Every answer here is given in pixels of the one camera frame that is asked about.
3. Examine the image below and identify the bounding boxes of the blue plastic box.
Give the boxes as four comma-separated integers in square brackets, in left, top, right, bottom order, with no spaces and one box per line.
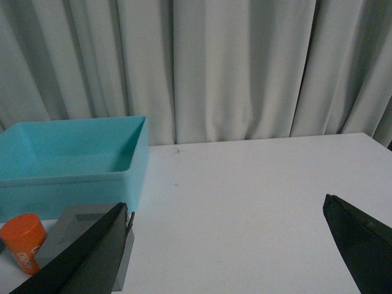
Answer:
[1,116,149,222]

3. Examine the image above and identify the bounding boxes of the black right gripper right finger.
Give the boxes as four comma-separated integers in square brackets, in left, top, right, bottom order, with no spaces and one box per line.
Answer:
[323,194,391,293]

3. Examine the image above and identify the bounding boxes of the orange cylinder part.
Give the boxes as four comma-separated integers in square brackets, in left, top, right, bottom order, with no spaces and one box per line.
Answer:
[1,213,47,275]

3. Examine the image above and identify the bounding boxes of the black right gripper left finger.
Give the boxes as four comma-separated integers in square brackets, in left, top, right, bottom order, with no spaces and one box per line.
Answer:
[11,202,135,293]

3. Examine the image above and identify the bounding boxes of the gray cube with square hole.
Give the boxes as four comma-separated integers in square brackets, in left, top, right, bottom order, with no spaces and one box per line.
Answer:
[35,203,124,291]

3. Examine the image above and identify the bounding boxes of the white pleated curtain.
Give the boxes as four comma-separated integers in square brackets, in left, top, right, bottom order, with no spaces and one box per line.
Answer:
[1,1,391,146]

